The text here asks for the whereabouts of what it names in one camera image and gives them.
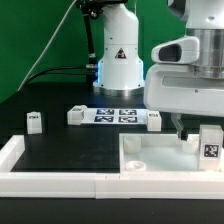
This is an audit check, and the white square tabletop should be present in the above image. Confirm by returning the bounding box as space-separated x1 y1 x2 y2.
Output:
119 133 224 172

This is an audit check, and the white cable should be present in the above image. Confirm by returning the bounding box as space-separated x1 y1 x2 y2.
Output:
17 0 78 92

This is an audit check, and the tag marker sheet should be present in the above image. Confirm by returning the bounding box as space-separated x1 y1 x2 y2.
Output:
82 108 158 125

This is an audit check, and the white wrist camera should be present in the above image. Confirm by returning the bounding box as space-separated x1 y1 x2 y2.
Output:
151 36 200 64

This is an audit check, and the white U-shaped fence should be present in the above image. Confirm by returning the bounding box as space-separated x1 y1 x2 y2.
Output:
0 135 224 199

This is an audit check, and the black cable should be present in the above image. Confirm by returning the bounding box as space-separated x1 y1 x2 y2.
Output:
19 66 98 91

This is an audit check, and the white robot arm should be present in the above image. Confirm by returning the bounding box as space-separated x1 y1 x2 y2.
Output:
94 0 224 131

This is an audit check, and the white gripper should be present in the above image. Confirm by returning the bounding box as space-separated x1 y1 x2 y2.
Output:
143 64 224 140

